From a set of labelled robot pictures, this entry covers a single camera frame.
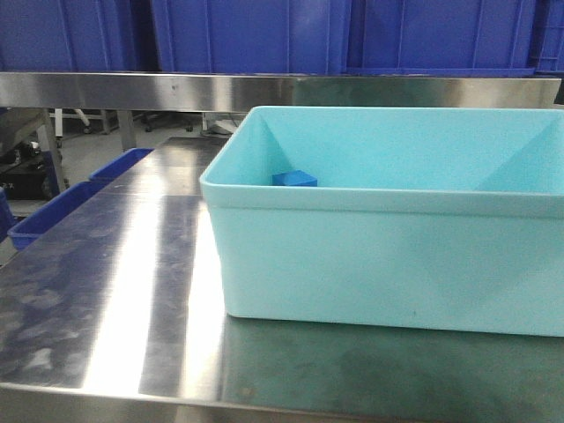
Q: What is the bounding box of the small blue cube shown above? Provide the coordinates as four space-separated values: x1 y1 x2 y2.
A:
271 170 318 187

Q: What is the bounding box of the light blue plastic tub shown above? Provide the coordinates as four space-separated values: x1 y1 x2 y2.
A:
200 132 563 337

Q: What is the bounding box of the blue bin behind near bin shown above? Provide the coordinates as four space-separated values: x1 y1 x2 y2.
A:
89 148 153 183

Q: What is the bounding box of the blue crate upper middle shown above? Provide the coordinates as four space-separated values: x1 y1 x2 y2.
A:
152 1 352 75

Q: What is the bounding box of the blue crate with label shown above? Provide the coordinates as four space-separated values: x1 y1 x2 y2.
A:
346 1 563 78

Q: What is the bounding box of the blue bin below gripper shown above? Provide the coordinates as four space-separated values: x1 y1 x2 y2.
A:
8 181 106 251

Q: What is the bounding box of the blue crate upper left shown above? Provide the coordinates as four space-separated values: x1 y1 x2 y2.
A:
1 1 159 72

